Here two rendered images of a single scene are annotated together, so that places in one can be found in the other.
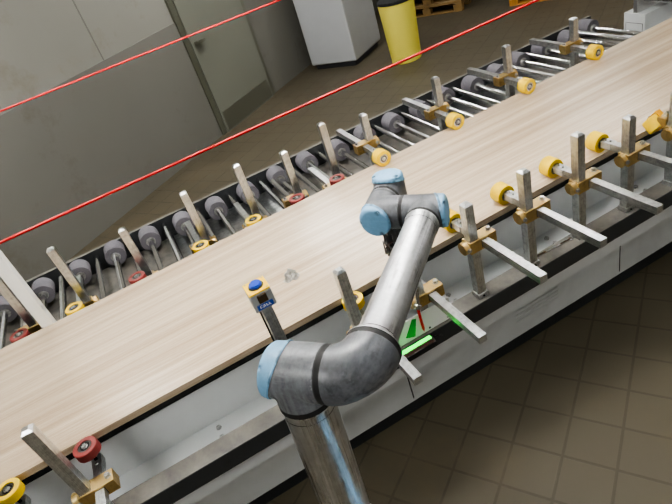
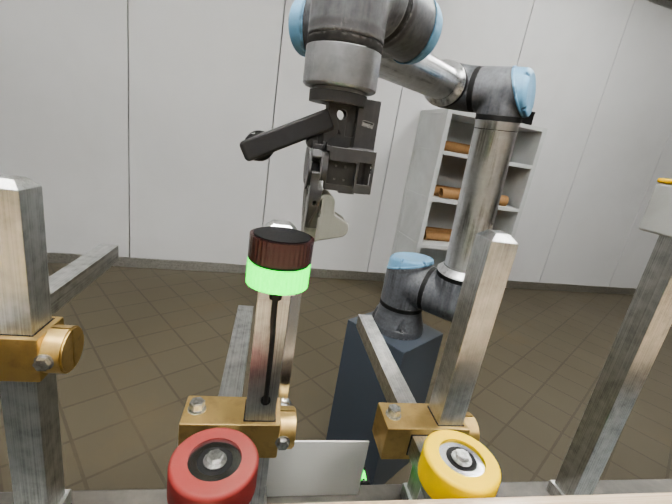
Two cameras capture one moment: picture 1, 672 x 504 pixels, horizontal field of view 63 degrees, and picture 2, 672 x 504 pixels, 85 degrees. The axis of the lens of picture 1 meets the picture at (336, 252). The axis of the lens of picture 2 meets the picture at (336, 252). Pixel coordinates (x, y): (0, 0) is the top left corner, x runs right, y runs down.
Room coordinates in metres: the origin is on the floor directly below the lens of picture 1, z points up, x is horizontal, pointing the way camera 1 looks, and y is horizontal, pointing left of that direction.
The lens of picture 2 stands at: (1.85, -0.14, 1.20)
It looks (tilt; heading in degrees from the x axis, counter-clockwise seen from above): 17 degrees down; 184
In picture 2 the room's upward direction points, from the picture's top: 9 degrees clockwise
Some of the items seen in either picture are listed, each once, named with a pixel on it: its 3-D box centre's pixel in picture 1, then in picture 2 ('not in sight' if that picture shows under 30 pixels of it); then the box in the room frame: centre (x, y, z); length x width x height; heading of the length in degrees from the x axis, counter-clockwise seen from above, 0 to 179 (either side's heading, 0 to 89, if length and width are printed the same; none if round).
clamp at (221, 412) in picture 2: (424, 294); (239, 428); (1.49, -0.25, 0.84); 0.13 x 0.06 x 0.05; 105
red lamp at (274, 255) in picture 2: not in sight; (281, 246); (1.52, -0.22, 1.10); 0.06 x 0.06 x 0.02
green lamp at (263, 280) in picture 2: not in sight; (278, 271); (1.52, -0.22, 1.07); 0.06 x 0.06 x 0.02
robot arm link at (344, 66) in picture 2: not in sight; (340, 74); (1.36, -0.21, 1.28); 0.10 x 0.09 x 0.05; 15
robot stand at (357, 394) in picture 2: not in sight; (380, 395); (0.63, 0.03, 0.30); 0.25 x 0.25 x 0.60; 51
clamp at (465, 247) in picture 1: (477, 241); (1, 346); (1.55, -0.49, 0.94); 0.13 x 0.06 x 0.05; 105
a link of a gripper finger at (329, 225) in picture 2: not in sight; (325, 228); (1.38, -0.19, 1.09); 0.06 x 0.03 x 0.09; 105
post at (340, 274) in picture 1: (357, 322); (449, 402); (1.41, 0.01, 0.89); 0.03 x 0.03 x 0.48; 15
